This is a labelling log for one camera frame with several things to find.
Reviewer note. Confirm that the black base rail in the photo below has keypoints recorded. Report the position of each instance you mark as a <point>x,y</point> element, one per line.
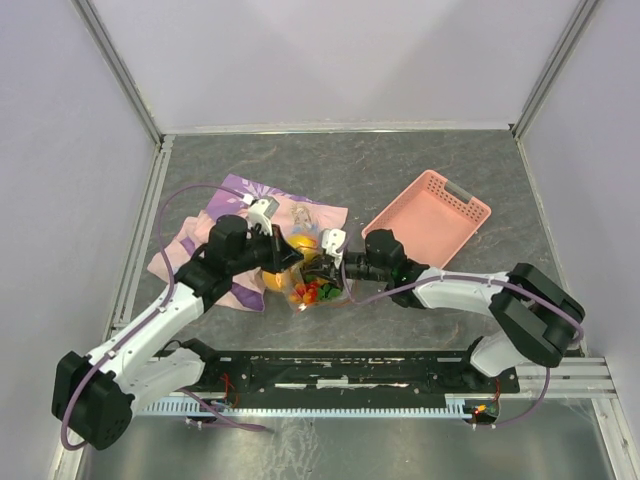
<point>333,380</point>

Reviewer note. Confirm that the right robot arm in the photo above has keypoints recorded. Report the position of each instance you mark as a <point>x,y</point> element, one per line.
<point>538,320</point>

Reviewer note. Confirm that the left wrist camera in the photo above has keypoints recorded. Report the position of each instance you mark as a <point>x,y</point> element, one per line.
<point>260,213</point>

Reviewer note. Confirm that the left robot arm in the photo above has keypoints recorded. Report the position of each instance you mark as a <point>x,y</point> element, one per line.
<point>96,395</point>

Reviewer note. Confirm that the fake orange persimmon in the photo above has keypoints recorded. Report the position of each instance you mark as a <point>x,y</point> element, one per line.
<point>276,282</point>

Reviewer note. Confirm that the fake yellow lemon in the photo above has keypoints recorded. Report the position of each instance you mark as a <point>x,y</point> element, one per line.
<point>306,245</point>

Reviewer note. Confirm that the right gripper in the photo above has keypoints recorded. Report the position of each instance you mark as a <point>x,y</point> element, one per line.
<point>325,269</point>

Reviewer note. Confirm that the pink plastic basket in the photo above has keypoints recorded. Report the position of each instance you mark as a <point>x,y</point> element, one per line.
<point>433,218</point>

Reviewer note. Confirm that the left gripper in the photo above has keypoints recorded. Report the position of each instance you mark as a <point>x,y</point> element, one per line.
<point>282,255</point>

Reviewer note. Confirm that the clear zip top bag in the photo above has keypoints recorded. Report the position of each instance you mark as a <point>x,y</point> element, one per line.
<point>330,295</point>

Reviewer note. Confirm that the fake red cherry bunch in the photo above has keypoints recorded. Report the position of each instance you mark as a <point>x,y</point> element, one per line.
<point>305,293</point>

